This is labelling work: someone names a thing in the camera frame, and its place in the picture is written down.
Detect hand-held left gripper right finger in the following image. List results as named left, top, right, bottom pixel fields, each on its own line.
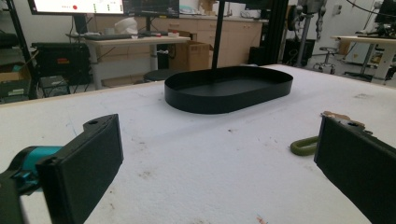
left=313, top=115, right=396, bottom=224

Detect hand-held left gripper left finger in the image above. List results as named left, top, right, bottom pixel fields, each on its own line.
left=0, top=113, right=124, bottom=224

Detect black equipment case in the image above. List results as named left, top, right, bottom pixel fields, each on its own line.
left=31, top=41, right=93, bottom=86

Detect open cardboard box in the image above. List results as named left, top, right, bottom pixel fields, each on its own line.
left=0, top=63, right=33, bottom=105

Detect metal rolling stool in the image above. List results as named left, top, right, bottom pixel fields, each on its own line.
left=312, top=46, right=340, bottom=75

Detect white table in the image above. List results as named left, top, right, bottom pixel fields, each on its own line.
left=330, top=35, right=396, bottom=82

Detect black round stool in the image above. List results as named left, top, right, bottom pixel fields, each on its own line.
left=143, top=68, right=181, bottom=82

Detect black keyboard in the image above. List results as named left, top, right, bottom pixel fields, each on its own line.
left=83, top=33, right=139, bottom=41

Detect wooden desk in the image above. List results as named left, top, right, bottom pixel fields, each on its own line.
left=65, top=33, right=191, bottom=91

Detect white crumpled bag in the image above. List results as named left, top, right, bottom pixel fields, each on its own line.
left=114, top=17, right=139, bottom=35

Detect black oval tray stand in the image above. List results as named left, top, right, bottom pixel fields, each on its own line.
left=163, top=0, right=294, bottom=115

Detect dark computer monitor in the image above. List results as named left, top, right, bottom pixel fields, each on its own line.
left=121, top=0, right=180, bottom=19

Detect wooden cabinets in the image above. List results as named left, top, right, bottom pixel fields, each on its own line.
left=92, top=13, right=269, bottom=68

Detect olive green ring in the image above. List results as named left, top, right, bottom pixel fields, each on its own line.
left=290, top=135, right=319, bottom=157

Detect black metal frame post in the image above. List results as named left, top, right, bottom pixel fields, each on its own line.
left=264, top=0, right=290, bottom=65

